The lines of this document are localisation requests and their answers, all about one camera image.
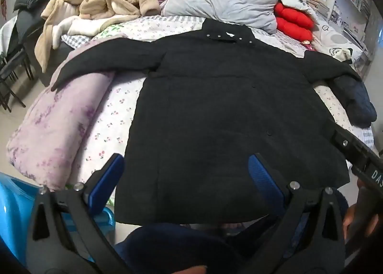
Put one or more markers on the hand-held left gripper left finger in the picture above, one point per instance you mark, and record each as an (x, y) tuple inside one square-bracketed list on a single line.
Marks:
[(104, 184)]

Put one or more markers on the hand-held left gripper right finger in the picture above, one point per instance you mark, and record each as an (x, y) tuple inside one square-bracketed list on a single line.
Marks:
[(264, 178)]

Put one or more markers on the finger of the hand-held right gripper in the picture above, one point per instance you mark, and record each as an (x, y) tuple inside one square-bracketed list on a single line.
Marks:
[(344, 142)]

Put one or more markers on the black coat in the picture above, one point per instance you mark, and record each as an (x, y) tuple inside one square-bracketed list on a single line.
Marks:
[(224, 112)]

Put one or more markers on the person's right hand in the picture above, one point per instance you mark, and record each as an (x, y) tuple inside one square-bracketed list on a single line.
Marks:
[(348, 220)]

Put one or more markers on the navy quilted garment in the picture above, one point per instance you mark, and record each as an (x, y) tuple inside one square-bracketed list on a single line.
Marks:
[(357, 103)]

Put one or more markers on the cherry print bedsheet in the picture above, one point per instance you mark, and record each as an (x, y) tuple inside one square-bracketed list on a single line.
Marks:
[(110, 118)]

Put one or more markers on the pink floral folded quilt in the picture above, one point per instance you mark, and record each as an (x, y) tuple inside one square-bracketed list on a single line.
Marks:
[(51, 124)]

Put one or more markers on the blue plastic stool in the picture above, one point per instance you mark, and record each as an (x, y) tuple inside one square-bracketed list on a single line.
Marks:
[(12, 202)]

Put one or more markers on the person's navy clothing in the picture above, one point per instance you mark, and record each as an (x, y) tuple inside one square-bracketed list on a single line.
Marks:
[(179, 247)]

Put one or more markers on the grey cartoon print pillow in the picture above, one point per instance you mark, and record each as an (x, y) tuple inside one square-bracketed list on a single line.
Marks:
[(335, 37)]

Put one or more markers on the red plush cushion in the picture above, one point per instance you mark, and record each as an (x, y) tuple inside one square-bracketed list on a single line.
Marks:
[(291, 27)]

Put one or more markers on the black metal chair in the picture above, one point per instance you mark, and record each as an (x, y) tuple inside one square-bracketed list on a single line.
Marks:
[(12, 82)]

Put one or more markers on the stack of books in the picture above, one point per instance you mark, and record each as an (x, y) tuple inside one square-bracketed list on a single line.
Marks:
[(318, 3)]

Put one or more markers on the white printed pillow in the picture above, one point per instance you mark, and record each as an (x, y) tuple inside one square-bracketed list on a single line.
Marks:
[(296, 0)]

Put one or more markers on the white fleece garment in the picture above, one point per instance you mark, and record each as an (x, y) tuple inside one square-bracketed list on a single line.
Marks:
[(86, 25)]

